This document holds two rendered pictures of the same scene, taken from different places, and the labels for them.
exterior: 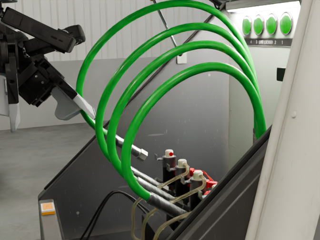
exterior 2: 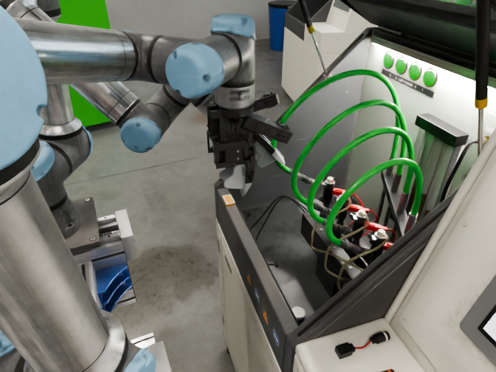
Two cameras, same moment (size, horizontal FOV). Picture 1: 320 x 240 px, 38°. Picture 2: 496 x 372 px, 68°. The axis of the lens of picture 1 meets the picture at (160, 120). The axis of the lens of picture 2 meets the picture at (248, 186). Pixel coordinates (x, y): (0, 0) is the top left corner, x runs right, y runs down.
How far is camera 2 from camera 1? 0.41 m
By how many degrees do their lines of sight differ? 23
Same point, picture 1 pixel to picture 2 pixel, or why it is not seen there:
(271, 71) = (406, 107)
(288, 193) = (451, 271)
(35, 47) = not seen: hidden behind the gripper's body
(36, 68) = not seen: hidden behind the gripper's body
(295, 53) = (472, 179)
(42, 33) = (271, 133)
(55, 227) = (241, 220)
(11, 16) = (249, 123)
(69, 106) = (268, 158)
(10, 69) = (251, 164)
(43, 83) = not seen: hidden behind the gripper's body
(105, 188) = (263, 178)
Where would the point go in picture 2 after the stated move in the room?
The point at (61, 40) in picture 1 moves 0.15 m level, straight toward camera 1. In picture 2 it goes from (283, 136) to (311, 173)
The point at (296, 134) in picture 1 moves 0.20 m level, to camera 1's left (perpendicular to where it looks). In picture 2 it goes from (464, 238) to (353, 240)
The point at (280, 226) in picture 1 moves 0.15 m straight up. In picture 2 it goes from (441, 288) to (466, 227)
